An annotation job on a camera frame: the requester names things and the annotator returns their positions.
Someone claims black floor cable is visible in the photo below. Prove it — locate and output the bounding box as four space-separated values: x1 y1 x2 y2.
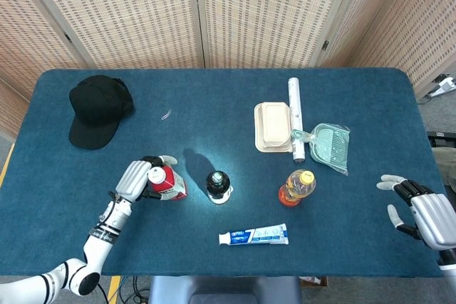
119 276 150 304

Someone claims small cardboard box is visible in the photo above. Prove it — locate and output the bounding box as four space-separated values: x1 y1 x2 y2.
298 276 328 288

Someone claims blue white toothpaste tube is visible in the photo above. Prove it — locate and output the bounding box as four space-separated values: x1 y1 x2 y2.
218 223 289 246

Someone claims white device on floor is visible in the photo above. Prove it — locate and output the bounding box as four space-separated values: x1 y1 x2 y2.
423 74 456 100

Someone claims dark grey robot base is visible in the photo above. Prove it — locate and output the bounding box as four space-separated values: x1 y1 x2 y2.
147 276 303 304

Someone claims black baseball cap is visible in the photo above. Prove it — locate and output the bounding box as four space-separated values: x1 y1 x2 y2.
68 75 135 151

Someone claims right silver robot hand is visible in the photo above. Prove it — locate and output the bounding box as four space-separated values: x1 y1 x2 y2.
376 174 456 251

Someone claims dark glass bottle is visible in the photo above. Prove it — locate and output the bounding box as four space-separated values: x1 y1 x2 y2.
205 170 234 206

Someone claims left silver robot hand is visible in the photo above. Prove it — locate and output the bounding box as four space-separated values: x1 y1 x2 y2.
114 155 179 202

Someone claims green dustpan in plastic bag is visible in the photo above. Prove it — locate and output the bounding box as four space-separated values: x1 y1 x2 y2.
291 122 352 177

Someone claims white rolled tube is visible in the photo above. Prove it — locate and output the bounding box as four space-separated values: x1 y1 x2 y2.
287 76 306 162

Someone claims yellow drink bottle yellow cap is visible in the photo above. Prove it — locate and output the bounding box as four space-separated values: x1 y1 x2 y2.
278 169 317 208

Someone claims red bottle white cap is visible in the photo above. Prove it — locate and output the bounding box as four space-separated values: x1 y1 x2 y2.
146 165 188 201

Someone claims black bar with label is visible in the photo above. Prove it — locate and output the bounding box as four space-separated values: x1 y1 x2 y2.
426 130 456 147

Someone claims blue table cloth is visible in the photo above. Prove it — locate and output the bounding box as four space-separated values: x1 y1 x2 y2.
0 67 456 278

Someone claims woven folding screen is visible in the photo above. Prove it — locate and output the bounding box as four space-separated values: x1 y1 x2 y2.
0 0 456 137

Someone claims beige lidded lunch box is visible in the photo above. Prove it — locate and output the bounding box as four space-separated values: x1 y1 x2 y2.
254 101 294 154

